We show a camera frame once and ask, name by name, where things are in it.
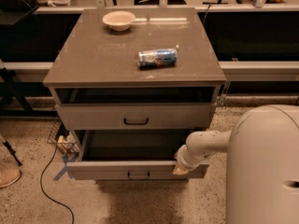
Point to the blue tape cross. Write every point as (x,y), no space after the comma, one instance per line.
(63,171)

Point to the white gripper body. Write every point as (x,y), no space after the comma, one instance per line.
(186,161)

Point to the grey drawer cabinet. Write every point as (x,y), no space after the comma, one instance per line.
(94,56)

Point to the black tripod leg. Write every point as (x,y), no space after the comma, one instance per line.
(10,149)

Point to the black chair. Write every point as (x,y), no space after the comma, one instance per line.
(13,11)

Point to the blue crushed drink can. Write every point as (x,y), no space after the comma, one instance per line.
(156,58)

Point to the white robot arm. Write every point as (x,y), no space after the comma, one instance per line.
(262,172)

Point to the grey drawer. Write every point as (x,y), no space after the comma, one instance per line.
(137,108)
(131,155)

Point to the white paper bowl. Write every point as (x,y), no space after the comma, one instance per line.
(119,20)

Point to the grey top drawer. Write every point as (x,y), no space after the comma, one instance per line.
(137,108)

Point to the tan shoe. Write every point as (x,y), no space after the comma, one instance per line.
(9,177)

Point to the wire basket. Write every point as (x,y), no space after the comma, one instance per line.
(62,139)

